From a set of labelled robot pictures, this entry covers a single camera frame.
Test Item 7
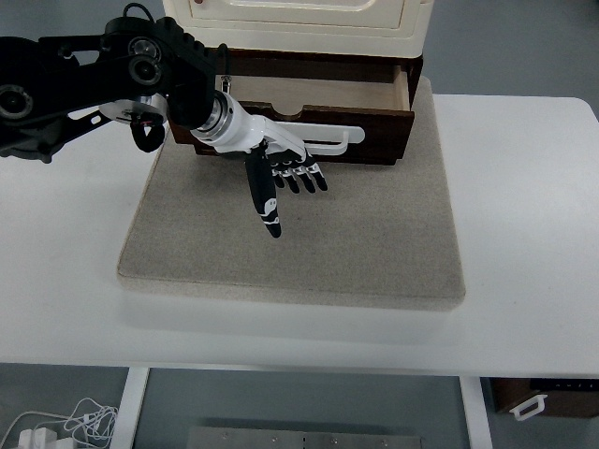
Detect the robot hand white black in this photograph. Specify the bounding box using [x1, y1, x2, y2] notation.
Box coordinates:
[205, 92, 329, 239]

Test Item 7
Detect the dark wooden drawer white handle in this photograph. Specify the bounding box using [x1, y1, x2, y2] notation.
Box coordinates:
[167, 65, 416, 167]

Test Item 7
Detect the cream upper cabinet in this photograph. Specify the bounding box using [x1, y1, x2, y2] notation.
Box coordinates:
[161, 0, 434, 60]

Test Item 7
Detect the beige fabric mat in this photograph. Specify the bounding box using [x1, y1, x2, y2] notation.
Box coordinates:
[115, 77, 468, 313]

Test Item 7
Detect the white table leg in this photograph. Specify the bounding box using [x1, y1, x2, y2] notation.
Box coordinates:
[458, 376, 493, 449]
[111, 368, 151, 449]

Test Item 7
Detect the grey metal plate with screws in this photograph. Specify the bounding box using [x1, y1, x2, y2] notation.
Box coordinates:
[186, 425, 425, 449]

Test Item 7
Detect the white charger plug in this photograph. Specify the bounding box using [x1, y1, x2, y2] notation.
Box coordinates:
[17, 427, 58, 449]

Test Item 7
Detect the white cable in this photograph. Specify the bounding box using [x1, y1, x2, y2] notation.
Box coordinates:
[0, 398, 119, 449]

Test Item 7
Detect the brown box with white handle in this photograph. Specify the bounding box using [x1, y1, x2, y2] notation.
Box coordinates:
[490, 377, 599, 422]

